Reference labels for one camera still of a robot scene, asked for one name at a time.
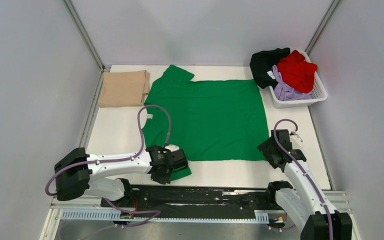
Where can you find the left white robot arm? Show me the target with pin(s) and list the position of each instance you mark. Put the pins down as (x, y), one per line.
(80, 174)

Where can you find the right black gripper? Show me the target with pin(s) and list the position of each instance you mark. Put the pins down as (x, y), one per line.
(264, 148)

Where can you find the lilac t shirt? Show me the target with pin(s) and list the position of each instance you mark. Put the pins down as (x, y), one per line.
(284, 92)

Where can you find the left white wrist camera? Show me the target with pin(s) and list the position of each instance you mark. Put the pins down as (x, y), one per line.
(172, 147)

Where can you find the black t shirt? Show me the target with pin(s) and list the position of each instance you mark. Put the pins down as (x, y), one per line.
(261, 64)

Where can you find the red t shirt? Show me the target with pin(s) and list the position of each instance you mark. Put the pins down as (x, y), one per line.
(297, 72)

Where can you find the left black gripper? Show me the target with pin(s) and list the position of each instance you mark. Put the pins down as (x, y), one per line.
(163, 180)

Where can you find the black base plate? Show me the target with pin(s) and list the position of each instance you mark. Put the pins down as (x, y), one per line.
(199, 202)

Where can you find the aluminium frame rail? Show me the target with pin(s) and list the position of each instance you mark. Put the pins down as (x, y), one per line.
(337, 198)

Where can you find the green t shirt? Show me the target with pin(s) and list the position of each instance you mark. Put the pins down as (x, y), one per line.
(211, 120)

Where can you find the folded beige t shirt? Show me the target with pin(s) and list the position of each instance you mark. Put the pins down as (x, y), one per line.
(124, 89)

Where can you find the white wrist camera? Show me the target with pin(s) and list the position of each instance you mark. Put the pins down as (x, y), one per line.
(296, 137)
(172, 147)

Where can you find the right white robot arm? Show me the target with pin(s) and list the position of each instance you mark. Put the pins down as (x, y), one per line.
(302, 199)

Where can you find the white laundry basket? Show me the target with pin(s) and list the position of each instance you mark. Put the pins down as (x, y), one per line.
(318, 93)

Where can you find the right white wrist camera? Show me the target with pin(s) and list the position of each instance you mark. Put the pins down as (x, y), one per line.
(296, 137)

